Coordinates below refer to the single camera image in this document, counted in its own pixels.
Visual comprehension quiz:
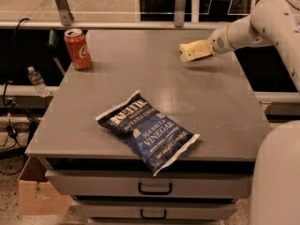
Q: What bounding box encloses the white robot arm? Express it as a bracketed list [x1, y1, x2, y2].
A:
[180, 0, 300, 225]

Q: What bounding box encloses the black cable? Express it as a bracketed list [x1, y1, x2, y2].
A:
[1, 17, 31, 108]

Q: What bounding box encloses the blue kettle chip bag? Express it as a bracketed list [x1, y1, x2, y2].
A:
[96, 91, 200, 176]

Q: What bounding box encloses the grey drawer cabinet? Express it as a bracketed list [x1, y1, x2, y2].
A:
[27, 30, 269, 225]

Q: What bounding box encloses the grey drawer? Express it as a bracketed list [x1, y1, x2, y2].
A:
[46, 170, 250, 200]
[72, 201, 236, 220]

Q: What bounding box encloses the top grey drawer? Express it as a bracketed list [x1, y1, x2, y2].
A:
[46, 170, 250, 200]

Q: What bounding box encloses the middle metal bracket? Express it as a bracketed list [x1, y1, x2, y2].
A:
[173, 0, 187, 28]

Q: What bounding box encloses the orange soda can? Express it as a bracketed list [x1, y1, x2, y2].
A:
[64, 28, 92, 70]

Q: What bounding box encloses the green handled tool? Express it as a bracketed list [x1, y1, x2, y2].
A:
[46, 29, 66, 75]

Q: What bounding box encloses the left metal bracket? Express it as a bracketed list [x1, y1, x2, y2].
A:
[54, 0, 74, 26]

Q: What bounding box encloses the yellow sponge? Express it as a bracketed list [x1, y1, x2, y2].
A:
[179, 41, 198, 53]

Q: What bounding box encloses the cardboard box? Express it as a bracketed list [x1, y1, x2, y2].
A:
[18, 157, 72, 216]

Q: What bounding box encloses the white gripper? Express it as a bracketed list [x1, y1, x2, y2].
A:
[181, 25, 234, 62]

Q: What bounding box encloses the clear plastic water bottle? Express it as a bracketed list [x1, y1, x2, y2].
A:
[27, 67, 50, 98]

